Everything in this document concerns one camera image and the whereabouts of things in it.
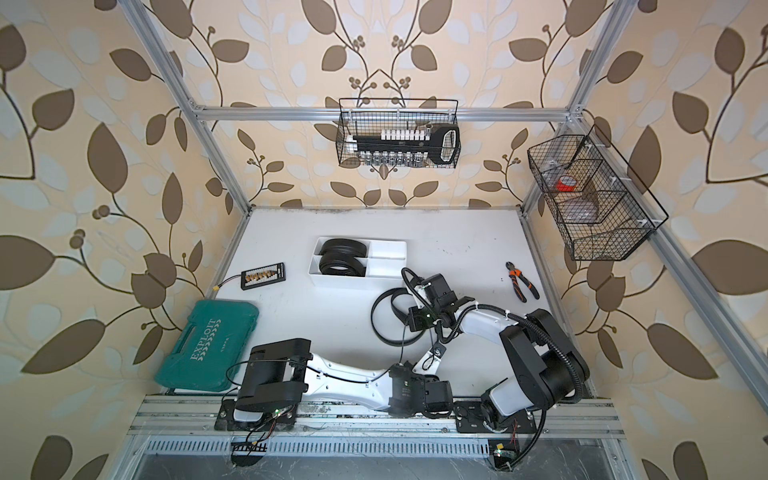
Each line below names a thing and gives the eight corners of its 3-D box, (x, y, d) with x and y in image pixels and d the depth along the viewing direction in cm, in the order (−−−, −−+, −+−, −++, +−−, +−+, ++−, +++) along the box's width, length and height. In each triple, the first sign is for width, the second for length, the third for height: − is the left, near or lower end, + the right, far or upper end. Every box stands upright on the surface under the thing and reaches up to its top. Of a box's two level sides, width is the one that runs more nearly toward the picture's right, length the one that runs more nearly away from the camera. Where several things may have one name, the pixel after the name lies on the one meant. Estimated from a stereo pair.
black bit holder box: (243, 291, 100) (241, 287, 98) (244, 275, 104) (241, 271, 102) (286, 280, 103) (284, 276, 101) (285, 265, 107) (283, 262, 105)
